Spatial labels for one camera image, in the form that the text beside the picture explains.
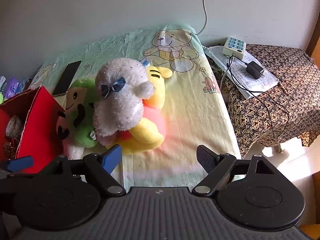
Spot yellow tiger plush toy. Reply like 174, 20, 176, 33
114, 65, 173, 155

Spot black smartphone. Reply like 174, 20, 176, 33
52, 60, 82, 97

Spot purple plastic packet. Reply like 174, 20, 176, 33
5, 78, 20, 98

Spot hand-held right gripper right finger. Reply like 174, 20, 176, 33
191, 144, 284, 197

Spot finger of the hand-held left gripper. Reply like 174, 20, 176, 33
0, 156, 34, 173

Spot white paper sheets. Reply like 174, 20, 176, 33
204, 45, 280, 100

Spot wooden door frame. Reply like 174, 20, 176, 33
304, 26, 320, 58

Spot red cardboard box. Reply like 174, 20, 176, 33
0, 86, 66, 174

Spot white charging cable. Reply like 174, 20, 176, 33
219, 55, 235, 93

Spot orange wooden furniture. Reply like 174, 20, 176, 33
299, 172, 320, 240

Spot white wall cable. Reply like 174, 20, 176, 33
196, 0, 208, 36

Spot black cable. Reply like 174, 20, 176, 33
229, 56, 290, 139

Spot white power strip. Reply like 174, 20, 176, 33
222, 37, 247, 60

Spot blue striped packet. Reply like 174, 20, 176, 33
19, 79, 32, 92

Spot brown spiky ornament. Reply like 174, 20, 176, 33
2, 137, 19, 158

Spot white plush toy with bow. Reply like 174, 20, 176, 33
93, 57, 155, 143

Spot white patterned object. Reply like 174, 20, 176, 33
6, 115, 22, 139

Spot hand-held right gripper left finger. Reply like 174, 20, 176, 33
37, 144, 126, 197

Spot printed bear bed sheet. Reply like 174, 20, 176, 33
27, 24, 245, 188

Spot black charger adapter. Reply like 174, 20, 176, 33
246, 60, 265, 80

